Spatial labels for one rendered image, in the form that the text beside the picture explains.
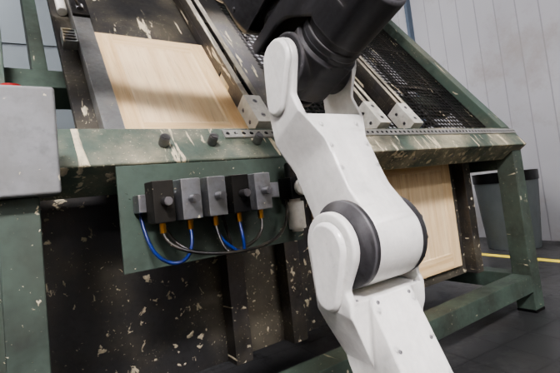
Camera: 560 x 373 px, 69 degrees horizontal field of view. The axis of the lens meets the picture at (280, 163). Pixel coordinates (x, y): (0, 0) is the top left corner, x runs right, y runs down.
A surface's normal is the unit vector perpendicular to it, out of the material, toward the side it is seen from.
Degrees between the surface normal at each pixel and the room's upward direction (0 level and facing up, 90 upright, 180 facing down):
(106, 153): 53
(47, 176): 90
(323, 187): 90
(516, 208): 90
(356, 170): 64
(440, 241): 90
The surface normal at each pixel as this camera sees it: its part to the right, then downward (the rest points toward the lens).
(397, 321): 0.46, -0.54
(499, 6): -0.87, 0.06
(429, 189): 0.56, -0.12
